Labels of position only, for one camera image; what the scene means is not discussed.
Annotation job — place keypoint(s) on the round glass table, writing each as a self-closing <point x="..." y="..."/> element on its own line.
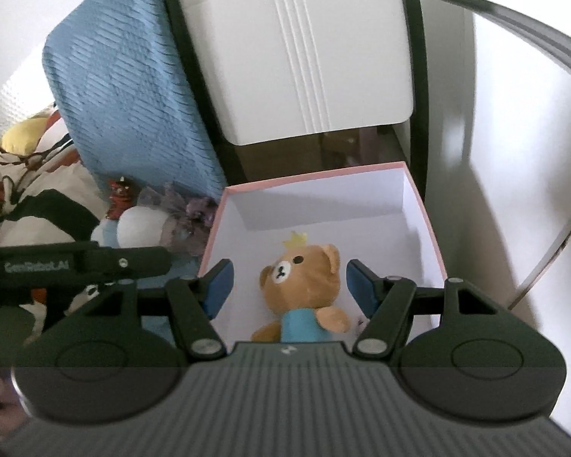
<point x="542" y="24"/>

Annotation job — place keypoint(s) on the white folding chair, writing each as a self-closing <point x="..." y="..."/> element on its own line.
<point x="290" y="52"/>

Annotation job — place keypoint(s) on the blue quilted pillow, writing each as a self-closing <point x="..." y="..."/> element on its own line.
<point x="123" y="90"/>

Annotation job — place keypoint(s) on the pink cardboard box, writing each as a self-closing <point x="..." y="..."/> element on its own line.
<point x="323" y="219"/>

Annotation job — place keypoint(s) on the white and blue plush doll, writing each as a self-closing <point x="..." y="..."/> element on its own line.
<point x="140" y="226"/>

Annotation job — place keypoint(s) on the brown teddy bear plush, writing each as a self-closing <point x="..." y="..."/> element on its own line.
<point x="300" y="290"/>

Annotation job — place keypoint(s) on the white textured pillow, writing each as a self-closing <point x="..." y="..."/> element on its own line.
<point x="21" y="93"/>

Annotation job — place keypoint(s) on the printed blanket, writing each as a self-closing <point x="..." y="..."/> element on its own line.
<point x="33" y="200"/>

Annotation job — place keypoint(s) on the yellow plush toy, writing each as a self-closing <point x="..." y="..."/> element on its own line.
<point x="24" y="135"/>

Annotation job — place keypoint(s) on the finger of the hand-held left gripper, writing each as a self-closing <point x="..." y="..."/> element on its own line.
<point x="133" y="262"/>

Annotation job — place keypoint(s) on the person's left hand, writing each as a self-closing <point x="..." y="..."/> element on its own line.
<point x="0" y="404"/>

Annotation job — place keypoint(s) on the small red toy figure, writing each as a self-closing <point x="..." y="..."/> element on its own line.
<point x="119" y="197"/>

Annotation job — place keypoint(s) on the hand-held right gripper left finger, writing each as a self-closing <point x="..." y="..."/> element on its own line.
<point x="220" y="290"/>

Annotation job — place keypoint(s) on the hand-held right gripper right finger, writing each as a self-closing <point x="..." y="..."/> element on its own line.
<point x="360" y="290"/>

